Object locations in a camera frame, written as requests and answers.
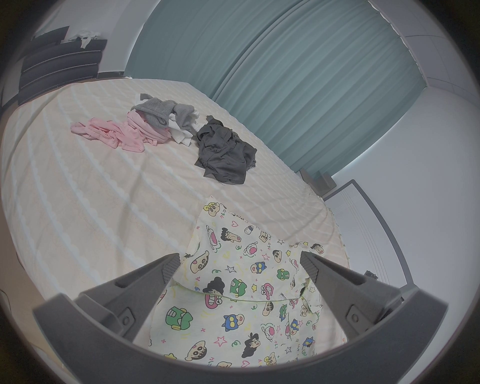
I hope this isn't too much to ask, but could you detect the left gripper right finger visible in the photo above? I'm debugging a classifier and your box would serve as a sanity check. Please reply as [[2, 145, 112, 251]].
[[300, 250, 404, 344]]

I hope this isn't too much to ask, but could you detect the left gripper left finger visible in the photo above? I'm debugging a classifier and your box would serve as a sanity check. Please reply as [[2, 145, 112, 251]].
[[74, 253, 181, 343]]

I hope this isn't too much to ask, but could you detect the white printed pyjama top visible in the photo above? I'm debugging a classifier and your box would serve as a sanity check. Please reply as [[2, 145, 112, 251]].
[[148, 195, 347, 370]]

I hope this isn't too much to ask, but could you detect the grey bedside table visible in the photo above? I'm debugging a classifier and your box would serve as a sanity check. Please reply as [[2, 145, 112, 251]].
[[300, 169, 336, 196]]

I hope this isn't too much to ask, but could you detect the bed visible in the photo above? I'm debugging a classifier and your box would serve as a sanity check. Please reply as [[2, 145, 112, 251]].
[[0, 77, 418, 353]]

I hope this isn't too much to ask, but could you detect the black garment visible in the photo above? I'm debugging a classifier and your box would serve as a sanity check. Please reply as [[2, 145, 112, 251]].
[[194, 115, 258, 185]]

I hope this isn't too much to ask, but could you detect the pink garment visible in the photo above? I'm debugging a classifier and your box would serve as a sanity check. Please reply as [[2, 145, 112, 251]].
[[70, 112, 173, 152]]

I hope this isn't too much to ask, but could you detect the white garment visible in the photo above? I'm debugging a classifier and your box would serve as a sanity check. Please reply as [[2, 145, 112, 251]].
[[167, 109, 205, 147]]

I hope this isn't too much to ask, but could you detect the grey garment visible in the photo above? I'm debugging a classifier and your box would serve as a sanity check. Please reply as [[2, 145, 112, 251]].
[[131, 97, 196, 130]]

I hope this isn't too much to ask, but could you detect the blue-green curtain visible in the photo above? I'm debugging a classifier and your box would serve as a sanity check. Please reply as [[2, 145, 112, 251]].
[[212, 0, 430, 174], [124, 0, 304, 101]]

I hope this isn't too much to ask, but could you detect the dark grey chest of drawers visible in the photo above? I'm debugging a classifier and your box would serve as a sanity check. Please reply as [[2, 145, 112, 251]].
[[19, 25, 108, 106]]

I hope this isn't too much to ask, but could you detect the white crumpled cloth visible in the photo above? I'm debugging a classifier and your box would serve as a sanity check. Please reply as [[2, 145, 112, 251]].
[[65, 29, 102, 49]]

